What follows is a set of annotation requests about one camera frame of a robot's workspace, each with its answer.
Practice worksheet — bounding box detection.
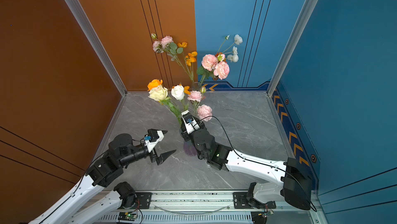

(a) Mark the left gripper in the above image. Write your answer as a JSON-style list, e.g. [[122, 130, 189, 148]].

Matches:
[[119, 129, 176, 169]]

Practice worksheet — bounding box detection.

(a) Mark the purple glass vase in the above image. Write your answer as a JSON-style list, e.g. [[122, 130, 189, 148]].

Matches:
[[184, 141, 197, 156]]

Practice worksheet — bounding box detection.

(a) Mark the yellow flower stem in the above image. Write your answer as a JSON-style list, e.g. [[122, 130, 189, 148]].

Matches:
[[184, 86, 190, 95]]

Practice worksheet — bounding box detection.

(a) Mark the white rose stem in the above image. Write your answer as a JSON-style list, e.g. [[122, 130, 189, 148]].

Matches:
[[171, 85, 188, 111]]

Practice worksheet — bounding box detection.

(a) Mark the clear glass vase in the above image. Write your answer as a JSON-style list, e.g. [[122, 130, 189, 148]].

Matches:
[[191, 82, 202, 91]]

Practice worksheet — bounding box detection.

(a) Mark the orange ranunculus stem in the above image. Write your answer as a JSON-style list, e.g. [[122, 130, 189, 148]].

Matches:
[[147, 79, 163, 91]]

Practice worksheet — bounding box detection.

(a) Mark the pale pink rose stem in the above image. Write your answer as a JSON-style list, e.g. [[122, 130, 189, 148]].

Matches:
[[196, 53, 230, 85]]

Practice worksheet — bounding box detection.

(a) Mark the orange poppy stem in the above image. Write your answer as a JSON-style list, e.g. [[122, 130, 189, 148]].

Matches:
[[176, 42, 197, 82]]

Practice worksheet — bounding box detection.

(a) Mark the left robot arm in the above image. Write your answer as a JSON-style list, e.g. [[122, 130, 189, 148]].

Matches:
[[31, 129, 173, 224]]

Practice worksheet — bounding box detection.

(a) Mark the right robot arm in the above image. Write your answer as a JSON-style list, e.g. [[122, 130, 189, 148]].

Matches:
[[181, 110, 317, 211]]

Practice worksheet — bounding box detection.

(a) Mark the small circuit board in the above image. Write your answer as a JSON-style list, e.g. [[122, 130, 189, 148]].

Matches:
[[117, 212, 139, 223]]

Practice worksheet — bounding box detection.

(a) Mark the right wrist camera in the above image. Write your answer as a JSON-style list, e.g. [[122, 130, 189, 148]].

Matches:
[[183, 113, 196, 127]]

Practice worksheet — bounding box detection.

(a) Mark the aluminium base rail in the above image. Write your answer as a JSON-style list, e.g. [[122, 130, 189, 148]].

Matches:
[[78, 190, 327, 224]]

